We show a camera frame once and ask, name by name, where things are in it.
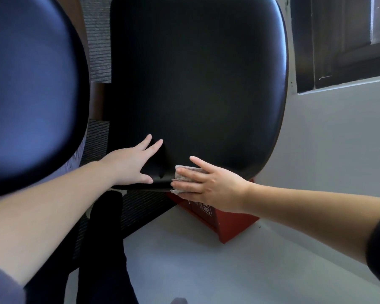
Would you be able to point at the person's left hand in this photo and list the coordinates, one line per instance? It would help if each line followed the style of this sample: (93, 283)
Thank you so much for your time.
(126, 164)

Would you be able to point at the person's right hand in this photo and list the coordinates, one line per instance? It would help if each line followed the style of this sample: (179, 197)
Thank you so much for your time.
(221, 193)

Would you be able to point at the light blue cleaning cloth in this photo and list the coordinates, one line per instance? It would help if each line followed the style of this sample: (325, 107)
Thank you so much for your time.
(183, 168)

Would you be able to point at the wooden chair with black cushion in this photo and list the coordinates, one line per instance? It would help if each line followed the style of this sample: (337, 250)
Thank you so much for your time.
(193, 75)

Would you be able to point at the person's right forearm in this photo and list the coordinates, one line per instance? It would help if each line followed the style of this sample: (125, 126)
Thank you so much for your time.
(313, 215)

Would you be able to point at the person's left forearm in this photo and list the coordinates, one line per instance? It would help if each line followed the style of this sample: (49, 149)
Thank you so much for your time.
(44, 212)

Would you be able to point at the red fire extinguisher box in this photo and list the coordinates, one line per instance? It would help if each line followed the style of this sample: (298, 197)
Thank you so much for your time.
(234, 227)

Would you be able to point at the black trousers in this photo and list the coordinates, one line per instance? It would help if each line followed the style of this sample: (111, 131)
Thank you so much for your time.
(104, 259)

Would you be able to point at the dark window frame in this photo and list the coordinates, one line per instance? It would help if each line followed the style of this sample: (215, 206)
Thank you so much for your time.
(345, 44)

